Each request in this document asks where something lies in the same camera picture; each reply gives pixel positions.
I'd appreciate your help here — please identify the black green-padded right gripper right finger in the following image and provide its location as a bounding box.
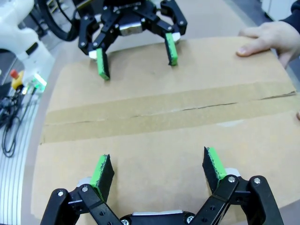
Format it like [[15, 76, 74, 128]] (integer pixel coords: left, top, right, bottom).
[[194, 147, 284, 225]]

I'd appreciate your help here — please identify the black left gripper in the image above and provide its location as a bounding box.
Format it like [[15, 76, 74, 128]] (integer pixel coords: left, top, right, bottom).
[[78, 0, 188, 81]]

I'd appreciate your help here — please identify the large brown cardboard box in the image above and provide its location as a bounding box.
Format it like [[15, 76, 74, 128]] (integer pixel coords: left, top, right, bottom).
[[30, 35, 300, 222]]

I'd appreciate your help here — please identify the thick black arm cable hose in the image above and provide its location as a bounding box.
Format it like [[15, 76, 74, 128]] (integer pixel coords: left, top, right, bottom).
[[35, 0, 80, 43]]

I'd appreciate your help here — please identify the person's right hand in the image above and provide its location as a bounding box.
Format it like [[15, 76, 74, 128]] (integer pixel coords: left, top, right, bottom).
[[235, 21, 300, 70]]

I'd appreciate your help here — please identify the white cabinet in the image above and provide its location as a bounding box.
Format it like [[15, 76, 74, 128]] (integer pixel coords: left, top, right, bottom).
[[259, 0, 294, 19]]

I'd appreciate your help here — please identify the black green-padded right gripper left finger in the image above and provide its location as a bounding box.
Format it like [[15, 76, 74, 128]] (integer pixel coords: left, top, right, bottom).
[[41, 154, 125, 225]]

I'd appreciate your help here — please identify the thin black cable loop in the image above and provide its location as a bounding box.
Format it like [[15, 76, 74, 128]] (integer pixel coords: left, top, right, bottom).
[[1, 90, 38, 158]]

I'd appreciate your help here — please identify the dark sleeved right forearm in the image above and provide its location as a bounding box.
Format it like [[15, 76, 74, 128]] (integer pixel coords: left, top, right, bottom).
[[279, 0, 300, 36]]

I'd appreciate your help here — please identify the clear green-lit connector block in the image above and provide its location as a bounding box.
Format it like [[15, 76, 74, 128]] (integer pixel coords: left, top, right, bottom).
[[26, 73, 48, 95]]

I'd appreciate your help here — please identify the yellow red emergency stop button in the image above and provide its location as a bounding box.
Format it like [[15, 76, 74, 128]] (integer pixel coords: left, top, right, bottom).
[[10, 69, 24, 90]]

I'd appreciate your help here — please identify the coiled black cable bundle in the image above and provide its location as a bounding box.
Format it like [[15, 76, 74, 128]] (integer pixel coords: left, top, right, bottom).
[[0, 95, 18, 125]]

